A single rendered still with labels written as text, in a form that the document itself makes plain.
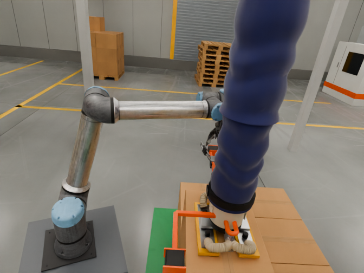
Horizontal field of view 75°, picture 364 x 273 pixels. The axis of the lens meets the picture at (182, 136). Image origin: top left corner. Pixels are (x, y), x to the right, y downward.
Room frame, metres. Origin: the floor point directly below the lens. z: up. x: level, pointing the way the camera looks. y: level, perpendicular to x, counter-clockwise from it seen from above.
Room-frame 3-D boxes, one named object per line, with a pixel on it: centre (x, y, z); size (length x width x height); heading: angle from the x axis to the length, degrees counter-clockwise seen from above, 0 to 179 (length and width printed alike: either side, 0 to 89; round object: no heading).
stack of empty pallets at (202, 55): (8.34, -0.84, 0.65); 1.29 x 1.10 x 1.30; 5
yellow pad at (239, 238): (0.92, -0.36, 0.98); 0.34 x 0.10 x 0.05; 3
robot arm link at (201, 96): (1.26, -0.12, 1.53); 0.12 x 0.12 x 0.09; 18
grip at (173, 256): (0.61, -0.02, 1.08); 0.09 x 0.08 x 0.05; 93
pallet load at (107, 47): (7.94, 2.73, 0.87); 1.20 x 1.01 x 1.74; 5
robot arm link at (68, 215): (0.89, 0.54, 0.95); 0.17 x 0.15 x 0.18; 18
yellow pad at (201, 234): (0.91, -0.17, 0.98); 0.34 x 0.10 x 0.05; 3
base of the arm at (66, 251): (0.89, 0.54, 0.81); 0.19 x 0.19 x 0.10
